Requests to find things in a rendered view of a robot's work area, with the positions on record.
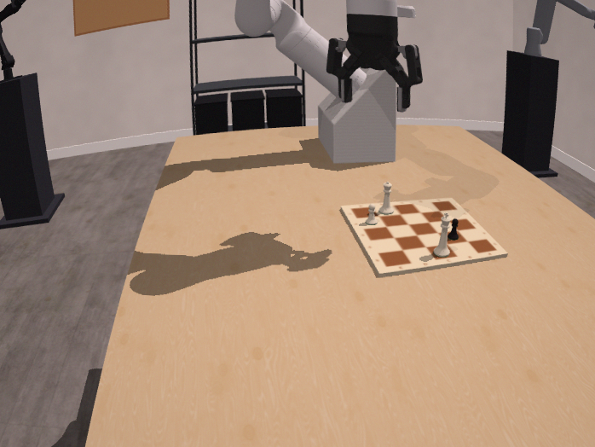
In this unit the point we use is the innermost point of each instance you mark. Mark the wooden chessboard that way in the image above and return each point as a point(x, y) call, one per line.
point(404, 241)

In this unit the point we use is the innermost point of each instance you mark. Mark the white pawn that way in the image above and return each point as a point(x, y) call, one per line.
point(371, 219)

